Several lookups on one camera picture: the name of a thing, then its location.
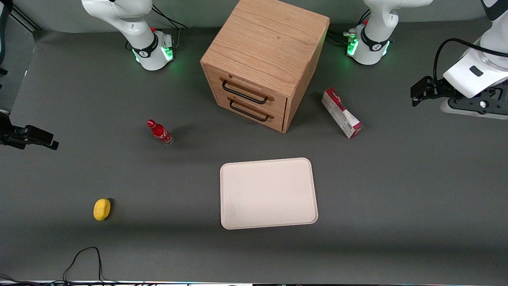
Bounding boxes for tall wooden drawer front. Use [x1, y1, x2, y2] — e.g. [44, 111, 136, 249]
[205, 66, 288, 118]

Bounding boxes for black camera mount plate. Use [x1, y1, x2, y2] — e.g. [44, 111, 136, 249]
[448, 87, 508, 116]

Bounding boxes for red cola bottle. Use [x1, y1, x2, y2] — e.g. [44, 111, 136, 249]
[146, 119, 174, 146]

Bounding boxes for black hanging strap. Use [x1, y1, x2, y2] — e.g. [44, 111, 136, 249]
[0, 0, 12, 78]

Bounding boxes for long black drawer handle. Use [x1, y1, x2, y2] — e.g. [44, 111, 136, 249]
[219, 77, 274, 105]

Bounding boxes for black metal frame rods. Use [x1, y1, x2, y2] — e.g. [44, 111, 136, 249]
[7, 3, 42, 32]

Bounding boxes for black left base cable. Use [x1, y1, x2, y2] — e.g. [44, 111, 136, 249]
[329, 10, 371, 47]

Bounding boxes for beige plastic tray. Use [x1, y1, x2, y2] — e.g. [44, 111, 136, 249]
[219, 157, 319, 230]

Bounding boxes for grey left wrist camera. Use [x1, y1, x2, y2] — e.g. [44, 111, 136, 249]
[440, 99, 508, 120]

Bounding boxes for oak wooden drawer cabinet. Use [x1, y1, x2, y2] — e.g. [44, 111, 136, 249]
[200, 0, 331, 133]

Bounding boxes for black right base cable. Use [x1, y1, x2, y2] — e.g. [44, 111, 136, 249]
[151, 5, 189, 48]

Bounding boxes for black looped floor cable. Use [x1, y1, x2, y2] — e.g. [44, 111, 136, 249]
[63, 246, 119, 285]

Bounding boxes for red cookie box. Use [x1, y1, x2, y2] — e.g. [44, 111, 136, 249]
[321, 87, 364, 139]

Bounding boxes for yellow lemon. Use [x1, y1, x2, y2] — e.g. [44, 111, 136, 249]
[93, 198, 112, 221]

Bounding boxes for black base cable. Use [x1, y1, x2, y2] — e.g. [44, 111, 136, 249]
[151, 5, 189, 48]
[329, 10, 371, 47]

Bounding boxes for short black drawer handle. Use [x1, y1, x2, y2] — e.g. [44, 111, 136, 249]
[227, 97, 274, 122]

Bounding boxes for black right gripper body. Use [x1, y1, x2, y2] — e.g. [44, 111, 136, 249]
[0, 114, 26, 150]

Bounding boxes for short wooden drawer front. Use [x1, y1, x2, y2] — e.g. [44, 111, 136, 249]
[212, 87, 287, 133]

